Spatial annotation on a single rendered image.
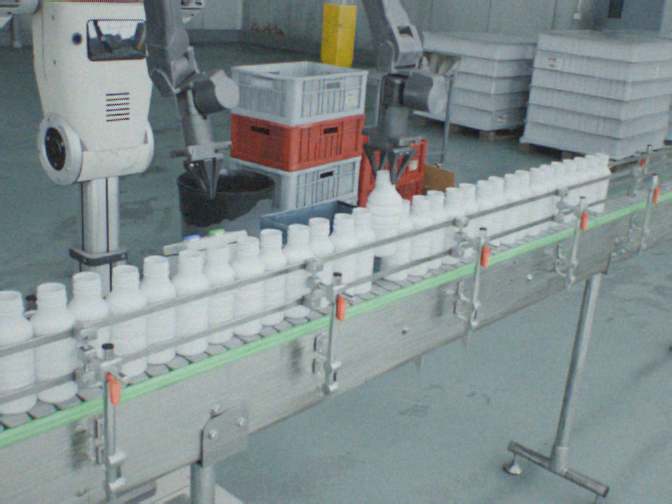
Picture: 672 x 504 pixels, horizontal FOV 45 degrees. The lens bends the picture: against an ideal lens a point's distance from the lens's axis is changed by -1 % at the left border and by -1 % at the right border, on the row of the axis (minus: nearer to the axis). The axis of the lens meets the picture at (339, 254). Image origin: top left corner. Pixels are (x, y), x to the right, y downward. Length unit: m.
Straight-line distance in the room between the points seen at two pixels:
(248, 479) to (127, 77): 1.46
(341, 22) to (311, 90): 7.69
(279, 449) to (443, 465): 0.57
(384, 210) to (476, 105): 7.19
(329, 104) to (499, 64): 4.73
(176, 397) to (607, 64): 6.94
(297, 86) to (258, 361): 2.54
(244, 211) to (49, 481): 2.54
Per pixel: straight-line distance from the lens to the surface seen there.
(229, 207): 3.63
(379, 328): 1.64
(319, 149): 4.07
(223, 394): 1.39
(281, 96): 3.88
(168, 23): 1.48
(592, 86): 8.03
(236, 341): 1.40
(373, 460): 2.94
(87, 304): 1.21
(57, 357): 1.19
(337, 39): 11.61
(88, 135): 1.83
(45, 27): 1.85
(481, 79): 8.71
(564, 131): 8.16
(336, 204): 2.45
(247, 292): 1.38
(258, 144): 4.02
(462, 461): 3.00
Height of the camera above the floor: 1.61
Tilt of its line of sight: 19 degrees down
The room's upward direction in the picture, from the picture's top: 5 degrees clockwise
